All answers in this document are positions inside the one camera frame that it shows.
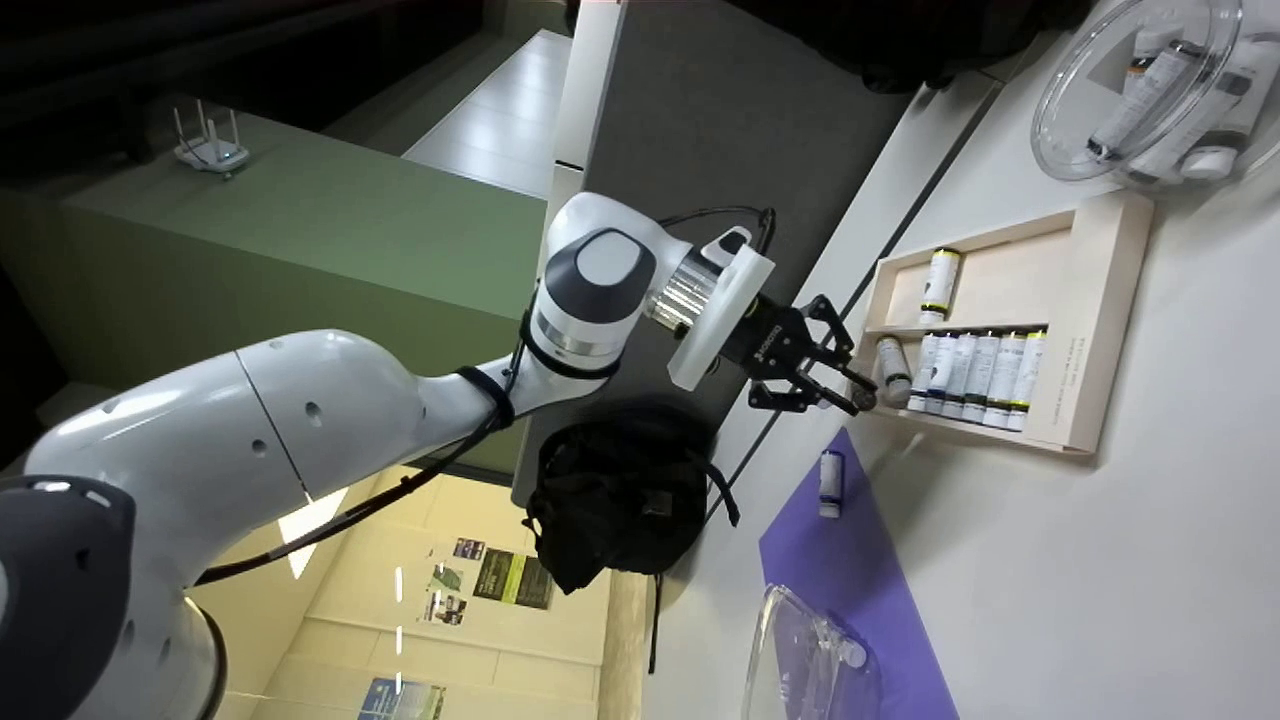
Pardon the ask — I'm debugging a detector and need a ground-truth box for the light wooden tray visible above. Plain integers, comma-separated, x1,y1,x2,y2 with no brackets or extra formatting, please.
849,186,1159,463

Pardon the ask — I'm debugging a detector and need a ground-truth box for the blue poster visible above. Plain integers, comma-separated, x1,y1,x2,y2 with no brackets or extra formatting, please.
350,673,450,720

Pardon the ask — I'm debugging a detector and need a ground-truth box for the white wrist mounting plate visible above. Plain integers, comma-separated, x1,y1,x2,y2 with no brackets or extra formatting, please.
663,244,780,396

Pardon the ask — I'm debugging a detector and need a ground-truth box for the large black backpack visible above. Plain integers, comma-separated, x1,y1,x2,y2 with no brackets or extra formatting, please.
520,399,745,599

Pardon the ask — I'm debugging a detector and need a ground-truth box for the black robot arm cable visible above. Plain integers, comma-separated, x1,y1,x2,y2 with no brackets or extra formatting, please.
196,347,526,591

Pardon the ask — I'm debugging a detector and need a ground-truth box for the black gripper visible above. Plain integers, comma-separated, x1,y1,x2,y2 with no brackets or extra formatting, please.
728,292,881,419

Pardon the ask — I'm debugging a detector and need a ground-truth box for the clear plastic container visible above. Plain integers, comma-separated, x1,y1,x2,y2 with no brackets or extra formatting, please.
740,578,888,720

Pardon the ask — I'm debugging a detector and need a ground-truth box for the purple mat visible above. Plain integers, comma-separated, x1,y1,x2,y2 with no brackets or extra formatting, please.
754,424,964,720

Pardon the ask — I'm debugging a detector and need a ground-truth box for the clear round plastic bowl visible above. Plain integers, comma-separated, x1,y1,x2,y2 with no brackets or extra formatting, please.
1028,0,1280,190

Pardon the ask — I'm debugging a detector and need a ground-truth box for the dark poster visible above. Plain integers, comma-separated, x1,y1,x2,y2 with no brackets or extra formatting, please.
418,532,560,633

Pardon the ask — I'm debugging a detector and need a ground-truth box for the tall black backpack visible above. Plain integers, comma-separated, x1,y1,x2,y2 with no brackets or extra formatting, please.
734,0,1101,101

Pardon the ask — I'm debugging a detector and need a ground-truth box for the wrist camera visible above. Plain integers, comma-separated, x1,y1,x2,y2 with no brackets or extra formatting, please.
692,224,761,271

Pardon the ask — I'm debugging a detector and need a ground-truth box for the green cabinet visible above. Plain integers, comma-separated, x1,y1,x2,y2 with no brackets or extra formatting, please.
0,109,550,390

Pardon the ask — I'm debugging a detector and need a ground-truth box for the white tube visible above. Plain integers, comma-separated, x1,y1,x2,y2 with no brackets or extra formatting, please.
1085,41,1194,160

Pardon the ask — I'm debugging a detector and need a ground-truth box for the white wifi router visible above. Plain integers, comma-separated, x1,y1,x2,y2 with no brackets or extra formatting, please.
163,95,255,186

